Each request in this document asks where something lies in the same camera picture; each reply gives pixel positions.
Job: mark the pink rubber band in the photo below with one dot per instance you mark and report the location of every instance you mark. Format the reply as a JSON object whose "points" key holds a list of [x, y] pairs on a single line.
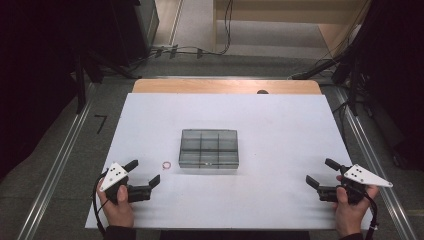
{"points": [[163, 165]]}

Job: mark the dark cabinet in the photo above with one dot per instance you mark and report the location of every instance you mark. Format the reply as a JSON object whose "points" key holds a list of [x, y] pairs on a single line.
{"points": [[133, 30]]}

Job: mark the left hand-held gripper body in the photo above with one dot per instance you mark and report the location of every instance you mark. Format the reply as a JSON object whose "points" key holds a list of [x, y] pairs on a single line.
{"points": [[115, 175]]}

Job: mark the person's right hand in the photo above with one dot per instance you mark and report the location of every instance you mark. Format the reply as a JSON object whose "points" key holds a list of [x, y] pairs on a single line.
{"points": [[350, 216]]}

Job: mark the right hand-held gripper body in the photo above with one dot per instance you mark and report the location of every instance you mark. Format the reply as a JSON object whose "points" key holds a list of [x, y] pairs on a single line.
{"points": [[360, 176]]}

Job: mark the power strip with plugs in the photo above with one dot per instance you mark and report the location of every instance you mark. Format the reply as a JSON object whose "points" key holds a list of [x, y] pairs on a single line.
{"points": [[173, 51]]}

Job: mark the black metal stand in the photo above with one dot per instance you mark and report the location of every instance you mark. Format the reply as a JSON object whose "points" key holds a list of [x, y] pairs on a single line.
{"points": [[80, 86], [353, 86]]}

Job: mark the white board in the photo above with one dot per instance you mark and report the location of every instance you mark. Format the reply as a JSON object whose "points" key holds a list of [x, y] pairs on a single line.
{"points": [[266, 116]]}

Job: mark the light wooden furniture frame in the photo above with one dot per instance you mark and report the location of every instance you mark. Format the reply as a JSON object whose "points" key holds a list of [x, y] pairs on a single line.
{"points": [[283, 11]]}

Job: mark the metal floor rail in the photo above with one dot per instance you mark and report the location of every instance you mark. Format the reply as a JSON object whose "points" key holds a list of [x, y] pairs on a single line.
{"points": [[56, 170], [373, 156]]}

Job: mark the person's left hand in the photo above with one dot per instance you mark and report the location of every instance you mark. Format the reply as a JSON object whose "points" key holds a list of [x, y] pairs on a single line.
{"points": [[118, 211]]}

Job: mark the clear plastic compartment box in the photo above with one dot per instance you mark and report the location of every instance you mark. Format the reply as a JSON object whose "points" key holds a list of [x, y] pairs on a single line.
{"points": [[209, 149]]}

